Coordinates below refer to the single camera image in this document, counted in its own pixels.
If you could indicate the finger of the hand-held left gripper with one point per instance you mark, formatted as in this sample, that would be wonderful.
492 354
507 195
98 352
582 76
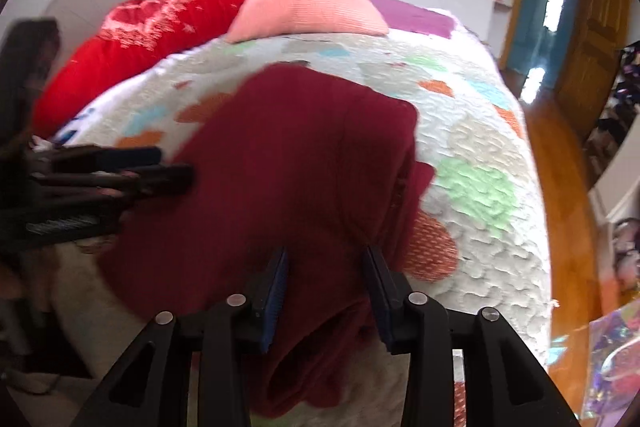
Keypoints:
125 157
160 181

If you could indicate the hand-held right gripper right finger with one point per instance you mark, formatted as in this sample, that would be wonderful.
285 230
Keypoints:
382 307

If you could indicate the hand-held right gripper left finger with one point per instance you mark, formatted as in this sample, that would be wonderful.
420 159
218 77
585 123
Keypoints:
275 302

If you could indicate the dark red garment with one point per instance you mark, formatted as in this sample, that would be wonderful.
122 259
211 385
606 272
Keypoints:
300 147

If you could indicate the pile of dark clothes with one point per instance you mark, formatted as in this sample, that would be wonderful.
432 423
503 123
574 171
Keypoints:
617 107

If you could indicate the red patterned blanket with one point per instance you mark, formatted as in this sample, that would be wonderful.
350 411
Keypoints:
125 52

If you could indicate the quilted heart pattern bedspread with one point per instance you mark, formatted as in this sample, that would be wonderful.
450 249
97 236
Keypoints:
475 147

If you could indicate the pink ribbed pillow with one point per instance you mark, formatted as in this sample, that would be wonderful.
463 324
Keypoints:
305 7

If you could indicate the iridescent plastic bag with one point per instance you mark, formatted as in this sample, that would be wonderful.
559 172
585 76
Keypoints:
617 357

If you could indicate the white cabinet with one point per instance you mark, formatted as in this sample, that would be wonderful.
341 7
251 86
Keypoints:
622 192

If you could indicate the purple cloth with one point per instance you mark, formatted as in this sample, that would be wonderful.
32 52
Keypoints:
412 18

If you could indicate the wooden door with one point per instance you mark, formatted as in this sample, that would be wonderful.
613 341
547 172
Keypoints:
595 52

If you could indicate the teal door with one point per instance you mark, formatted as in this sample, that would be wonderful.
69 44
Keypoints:
537 7

